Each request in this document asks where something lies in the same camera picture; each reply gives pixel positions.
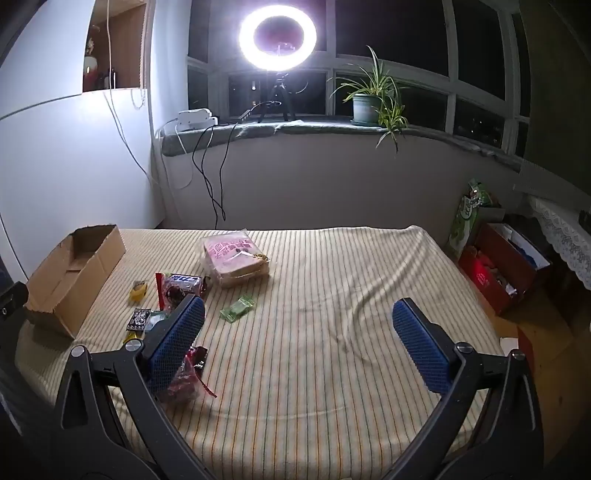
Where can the potted spider plant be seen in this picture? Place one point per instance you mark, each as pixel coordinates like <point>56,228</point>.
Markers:
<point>364,106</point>

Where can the black tripod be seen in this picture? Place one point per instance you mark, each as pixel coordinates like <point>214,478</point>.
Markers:
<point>278,92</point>

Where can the red storage box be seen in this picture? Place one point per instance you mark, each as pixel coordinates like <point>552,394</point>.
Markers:
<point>489,281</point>

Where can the white power strip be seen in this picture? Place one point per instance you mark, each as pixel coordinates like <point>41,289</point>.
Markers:
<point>196,121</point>

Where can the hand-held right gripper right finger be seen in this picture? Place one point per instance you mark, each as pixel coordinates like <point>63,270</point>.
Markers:
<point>420,346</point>

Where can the red white figurine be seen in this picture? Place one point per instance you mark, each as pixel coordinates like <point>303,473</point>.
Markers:
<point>91,60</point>

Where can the yellow packet with dark print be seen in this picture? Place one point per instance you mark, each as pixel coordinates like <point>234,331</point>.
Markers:
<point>137,319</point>

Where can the brown cardboard box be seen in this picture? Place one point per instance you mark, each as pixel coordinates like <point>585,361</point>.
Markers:
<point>60,295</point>

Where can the red clear packet dark snack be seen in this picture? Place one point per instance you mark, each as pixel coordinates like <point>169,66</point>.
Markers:
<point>191,374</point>
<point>171,294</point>

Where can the clear packet with yellow snack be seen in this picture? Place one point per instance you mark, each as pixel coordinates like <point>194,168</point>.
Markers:
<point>139,291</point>

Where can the white window frame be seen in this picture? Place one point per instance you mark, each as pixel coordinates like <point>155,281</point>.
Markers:
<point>330,27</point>

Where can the dark curtain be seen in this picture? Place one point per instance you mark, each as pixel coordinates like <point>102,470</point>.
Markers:
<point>558,92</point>

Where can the wooden wall niche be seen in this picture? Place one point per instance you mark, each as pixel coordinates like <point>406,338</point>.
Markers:
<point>127,46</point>

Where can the small green candy packet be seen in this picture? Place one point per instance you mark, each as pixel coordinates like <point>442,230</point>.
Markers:
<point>244,303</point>
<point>229,314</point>

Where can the green printed bag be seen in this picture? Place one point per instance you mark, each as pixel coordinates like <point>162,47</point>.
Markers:
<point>461,221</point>

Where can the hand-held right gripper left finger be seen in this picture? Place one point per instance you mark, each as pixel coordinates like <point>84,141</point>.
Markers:
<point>178,341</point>

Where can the white lace cloth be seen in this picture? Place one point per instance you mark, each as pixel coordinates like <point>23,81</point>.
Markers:
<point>561,230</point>

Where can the bread in pink printed bag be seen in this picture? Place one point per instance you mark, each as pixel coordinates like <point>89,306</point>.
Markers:
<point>231,258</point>

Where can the purple snack bar packet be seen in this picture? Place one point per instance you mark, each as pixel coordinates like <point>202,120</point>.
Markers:
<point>184,281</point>

